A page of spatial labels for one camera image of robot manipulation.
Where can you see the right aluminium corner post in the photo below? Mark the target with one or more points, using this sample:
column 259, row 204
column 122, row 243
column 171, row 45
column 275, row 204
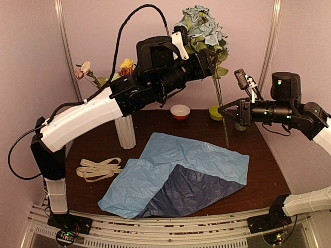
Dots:
column 270, row 47

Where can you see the blue pink flower bunch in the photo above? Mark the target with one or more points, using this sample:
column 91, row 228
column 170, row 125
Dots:
column 205, row 33

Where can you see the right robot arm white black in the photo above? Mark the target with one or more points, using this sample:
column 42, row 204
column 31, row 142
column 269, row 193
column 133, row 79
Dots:
column 314, row 124

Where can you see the right circuit board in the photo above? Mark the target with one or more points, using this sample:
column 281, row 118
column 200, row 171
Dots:
column 276, row 238

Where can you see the floral ceramic mug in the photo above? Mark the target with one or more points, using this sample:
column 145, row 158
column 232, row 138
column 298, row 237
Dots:
column 240, row 127

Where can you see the pink orange white flower stem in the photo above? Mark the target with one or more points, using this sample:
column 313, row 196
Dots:
column 84, row 72

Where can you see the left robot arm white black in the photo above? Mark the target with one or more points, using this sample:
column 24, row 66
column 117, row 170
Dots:
column 116, row 99

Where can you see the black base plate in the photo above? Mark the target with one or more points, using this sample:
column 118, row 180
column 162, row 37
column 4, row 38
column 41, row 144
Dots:
column 72, row 223
column 266, row 222

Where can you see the white ribbed ceramic vase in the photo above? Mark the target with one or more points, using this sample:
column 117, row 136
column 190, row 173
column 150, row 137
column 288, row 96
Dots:
column 125, row 132

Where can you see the light blue wrapping paper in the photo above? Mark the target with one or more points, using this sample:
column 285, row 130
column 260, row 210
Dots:
column 142, row 178

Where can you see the green plastic bowl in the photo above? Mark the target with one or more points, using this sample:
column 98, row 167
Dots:
column 213, row 113

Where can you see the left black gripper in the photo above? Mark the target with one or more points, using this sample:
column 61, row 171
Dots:
column 205, row 65

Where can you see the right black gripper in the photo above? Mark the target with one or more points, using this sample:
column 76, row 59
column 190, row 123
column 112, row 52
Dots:
column 244, row 111

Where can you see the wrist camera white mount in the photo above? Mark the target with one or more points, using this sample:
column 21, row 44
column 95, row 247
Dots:
column 248, row 84
column 180, row 39

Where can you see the circuit board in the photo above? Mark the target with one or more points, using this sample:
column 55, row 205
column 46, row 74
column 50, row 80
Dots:
column 276, row 238
column 66, row 238

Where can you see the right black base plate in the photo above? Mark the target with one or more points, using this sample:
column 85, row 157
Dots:
column 266, row 222

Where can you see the yellow flower bunch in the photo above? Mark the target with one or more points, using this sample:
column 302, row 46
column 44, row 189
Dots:
column 126, row 68

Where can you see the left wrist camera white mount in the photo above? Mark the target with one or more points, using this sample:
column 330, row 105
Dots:
column 180, row 39

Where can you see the beige printed ribbon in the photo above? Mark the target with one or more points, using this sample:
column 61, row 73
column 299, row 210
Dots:
column 92, row 171

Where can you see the left circuit board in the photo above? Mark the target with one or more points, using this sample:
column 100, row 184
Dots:
column 66, row 238

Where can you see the dark blue wrapping paper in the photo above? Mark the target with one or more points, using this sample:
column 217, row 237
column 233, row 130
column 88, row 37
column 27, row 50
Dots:
column 186, row 192

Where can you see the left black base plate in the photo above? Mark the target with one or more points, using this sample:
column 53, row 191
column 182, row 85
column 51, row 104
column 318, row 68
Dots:
column 72, row 223

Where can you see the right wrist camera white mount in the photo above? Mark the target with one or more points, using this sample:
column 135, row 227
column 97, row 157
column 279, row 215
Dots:
column 248, row 84

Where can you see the white ceramic bowl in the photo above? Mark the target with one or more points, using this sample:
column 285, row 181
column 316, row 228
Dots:
column 180, row 111

